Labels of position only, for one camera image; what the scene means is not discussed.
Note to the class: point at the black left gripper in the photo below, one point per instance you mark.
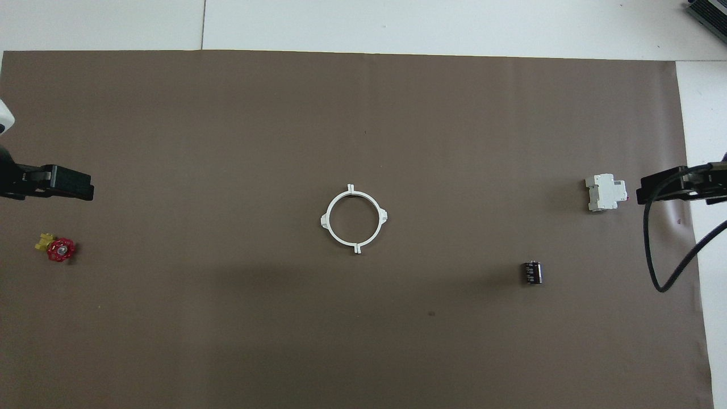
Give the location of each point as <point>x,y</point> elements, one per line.
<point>10,182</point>

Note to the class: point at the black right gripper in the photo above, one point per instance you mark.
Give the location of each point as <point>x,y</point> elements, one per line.
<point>710,182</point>

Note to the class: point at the white circuit breaker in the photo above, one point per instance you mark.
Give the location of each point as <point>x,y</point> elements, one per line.
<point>605,193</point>

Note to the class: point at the red and yellow valve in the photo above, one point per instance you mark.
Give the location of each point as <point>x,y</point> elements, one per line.
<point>61,250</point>

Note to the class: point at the black cylindrical capacitor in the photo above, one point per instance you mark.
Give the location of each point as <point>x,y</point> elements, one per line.
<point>531,272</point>

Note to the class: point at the grey ribbed device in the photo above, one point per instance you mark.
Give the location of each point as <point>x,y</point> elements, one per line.
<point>710,14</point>

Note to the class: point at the brown paper mat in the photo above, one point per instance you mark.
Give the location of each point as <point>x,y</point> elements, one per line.
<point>363,341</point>

